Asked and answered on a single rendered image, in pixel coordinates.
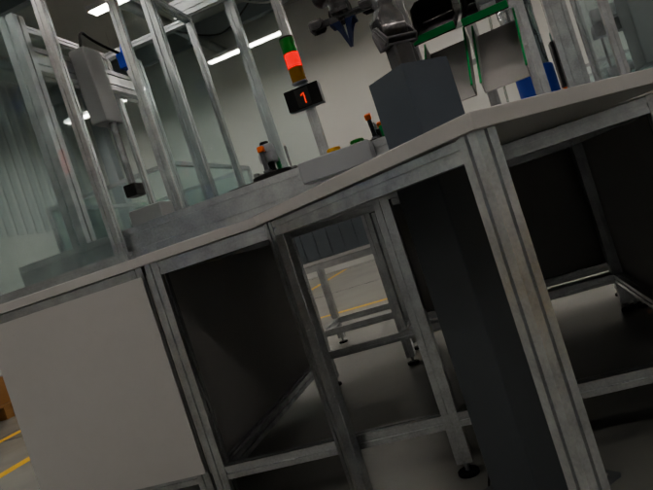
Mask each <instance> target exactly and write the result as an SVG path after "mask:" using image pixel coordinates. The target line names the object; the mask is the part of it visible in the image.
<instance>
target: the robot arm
mask: <svg viewBox="0 0 653 490"><path fill-rule="evenodd" d="M312 2H313V4H314V5H315V6H316V7H317V8H319V9H324V8H326V7H328V9H329V11H328V17H329V18H328V19H325V20H322V19H321V18H320V17H319V18H317V19H314V20H312V21H310V22H309V24H308V26H309V29H310V32H311V33H312V34H313V35H314V36H318V35H321V34H323V33H326V31H327V27H328V26H330V27H331V28H332V29H333V30H334V31H337V30H338V31H339V32H340V33H341V35H342V36H343V37H344V39H345V40H346V42H347V43H348V44H349V46H350V47H353V46H354V27H355V24H356V22H358V21H359V20H358V19H357V14H359V13H364V14H365V15H369V14H372V13H373V17H372V21H371V22H370V23H369V27H370V30H371V33H372V40H373V42H374V43H375V45H376V47H377V49H378V51H379V53H386V54H387V57H388V60H389V62H390V65H391V68H392V70H393V69H395V68H396V67H397V66H398V65H400V64H401V63H406V62H412V61H418V60H420V59H419V57H418V54H417V50H416V49H415V48H414V45H413V44H414V43H415V42H416V41H417V40H418V33H417V30H416V29H415V28H413V27H412V26H410V25H409V24H408V23H406V21H405V18H404V16H403V13H402V12H401V11H400V10H399V9H398V8H397V7H396V6H395V5H394V4H393V0H360V1H358V4H359V5H358V6H357V7H355V8H353V9H352V6H351V4H350V2H349V1H348V0H312ZM345 23H346V27H347V32H348V35H347V33H346V30H345V28H344V26H343V25H344V24H345ZM348 36H349V37H348Z"/></svg>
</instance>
